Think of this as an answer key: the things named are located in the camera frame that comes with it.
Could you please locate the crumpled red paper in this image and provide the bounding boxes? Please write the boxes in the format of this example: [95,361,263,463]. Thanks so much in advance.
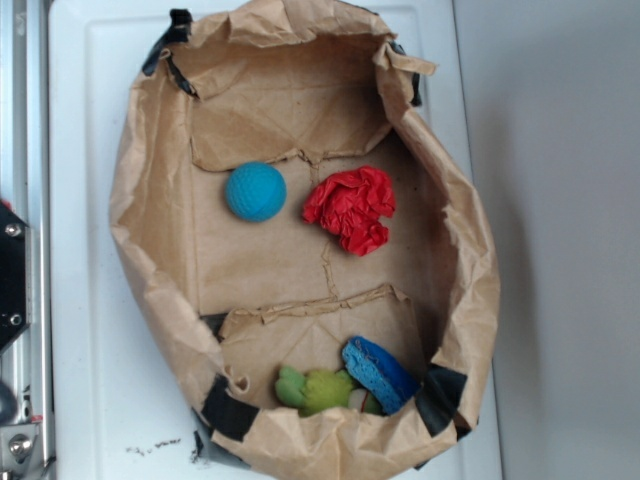
[302,165,396,257]

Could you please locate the brown paper bag tray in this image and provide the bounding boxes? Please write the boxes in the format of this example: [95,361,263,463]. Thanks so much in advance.
[110,1,500,479]

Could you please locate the blue dimpled ball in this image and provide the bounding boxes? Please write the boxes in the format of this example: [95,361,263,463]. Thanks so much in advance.
[224,162,287,222]

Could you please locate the green plush toy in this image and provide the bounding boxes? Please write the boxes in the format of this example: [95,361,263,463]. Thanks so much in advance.
[274,366,383,417]

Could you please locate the blue sponge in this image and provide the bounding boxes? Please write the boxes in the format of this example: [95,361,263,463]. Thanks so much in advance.
[342,336,420,415]

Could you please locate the aluminium frame rail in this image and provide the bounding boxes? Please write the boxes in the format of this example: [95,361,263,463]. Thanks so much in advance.
[1,1,57,479]

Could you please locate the black mounting bracket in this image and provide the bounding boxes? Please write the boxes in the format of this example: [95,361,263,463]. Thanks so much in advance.
[0,200,29,354]

